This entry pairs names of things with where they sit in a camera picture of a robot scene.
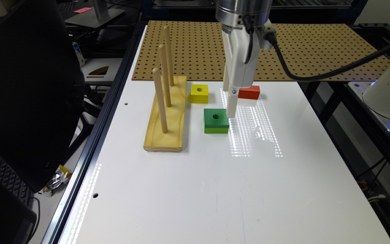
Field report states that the yellow square block with hole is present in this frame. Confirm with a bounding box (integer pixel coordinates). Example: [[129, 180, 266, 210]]
[[190, 84, 209, 104]]

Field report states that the brown pegboard sheet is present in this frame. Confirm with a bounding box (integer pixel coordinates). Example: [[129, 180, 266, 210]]
[[132, 20, 376, 81]]

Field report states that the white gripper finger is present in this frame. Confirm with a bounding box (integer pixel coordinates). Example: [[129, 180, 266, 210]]
[[223, 65, 230, 92], [227, 87, 239, 119]]

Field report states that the black monitor back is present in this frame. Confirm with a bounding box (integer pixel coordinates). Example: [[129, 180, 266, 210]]
[[0, 0, 85, 192]]

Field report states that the rear wooden peg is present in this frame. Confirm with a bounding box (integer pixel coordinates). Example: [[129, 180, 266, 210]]
[[163, 25, 174, 87]]

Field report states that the green square block with hole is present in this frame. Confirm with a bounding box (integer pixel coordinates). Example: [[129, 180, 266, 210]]
[[204, 108, 230, 134]]

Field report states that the red rectangular block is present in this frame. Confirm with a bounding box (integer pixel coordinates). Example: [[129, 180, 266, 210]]
[[238, 85, 260, 100]]

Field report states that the crumpled foil wrapper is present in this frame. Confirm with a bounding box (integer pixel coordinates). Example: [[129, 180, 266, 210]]
[[40, 165, 72, 197]]

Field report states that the front wooden peg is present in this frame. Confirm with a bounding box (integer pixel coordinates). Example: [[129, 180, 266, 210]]
[[152, 68, 168, 134]]

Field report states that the wooden peg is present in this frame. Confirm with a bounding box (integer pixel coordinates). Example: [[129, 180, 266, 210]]
[[158, 44, 171, 107], [152, 68, 168, 134], [163, 25, 174, 87]]

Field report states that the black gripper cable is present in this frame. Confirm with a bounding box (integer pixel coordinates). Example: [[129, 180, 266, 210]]
[[242, 15, 390, 83]]

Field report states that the wooden peg base board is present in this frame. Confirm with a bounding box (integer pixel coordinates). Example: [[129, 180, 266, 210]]
[[144, 76, 187, 153]]

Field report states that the middle wooden peg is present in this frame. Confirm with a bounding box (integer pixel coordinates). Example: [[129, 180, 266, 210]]
[[158, 44, 171, 107]]

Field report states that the black laptop corner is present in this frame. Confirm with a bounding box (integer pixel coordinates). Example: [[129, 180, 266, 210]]
[[0, 184, 37, 244]]

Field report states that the black keyboard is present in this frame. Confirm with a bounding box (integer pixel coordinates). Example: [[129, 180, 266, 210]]
[[0, 158, 34, 207]]

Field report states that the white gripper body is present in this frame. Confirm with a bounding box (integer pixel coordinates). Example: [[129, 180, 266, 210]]
[[222, 24, 259, 88]]

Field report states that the silver monitor stand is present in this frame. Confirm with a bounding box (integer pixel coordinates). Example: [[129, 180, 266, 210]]
[[65, 0, 125, 28]]

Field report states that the pink sticky note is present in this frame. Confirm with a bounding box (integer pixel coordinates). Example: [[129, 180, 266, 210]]
[[73, 7, 93, 14]]

